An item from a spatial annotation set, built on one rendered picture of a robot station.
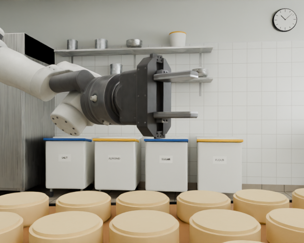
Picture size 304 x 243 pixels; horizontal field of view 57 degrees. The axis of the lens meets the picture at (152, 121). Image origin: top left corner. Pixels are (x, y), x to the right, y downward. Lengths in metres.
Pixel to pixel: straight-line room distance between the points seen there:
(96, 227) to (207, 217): 0.08
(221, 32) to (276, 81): 1.03
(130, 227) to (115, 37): 4.21
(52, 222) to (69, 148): 3.50
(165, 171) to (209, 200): 3.22
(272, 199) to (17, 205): 0.22
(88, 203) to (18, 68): 0.41
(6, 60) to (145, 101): 0.33
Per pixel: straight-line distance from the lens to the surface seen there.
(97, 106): 0.46
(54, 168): 3.82
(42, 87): 0.59
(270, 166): 4.31
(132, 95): 0.43
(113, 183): 3.61
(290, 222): 0.23
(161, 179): 3.50
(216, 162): 3.48
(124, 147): 3.51
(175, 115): 0.39
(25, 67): 0.61
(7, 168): 3.82
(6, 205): 0.28
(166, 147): 3.44
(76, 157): 3.70
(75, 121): 0.52
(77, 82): 0.49
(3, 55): 0.64
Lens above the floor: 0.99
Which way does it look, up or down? level
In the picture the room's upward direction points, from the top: straight up
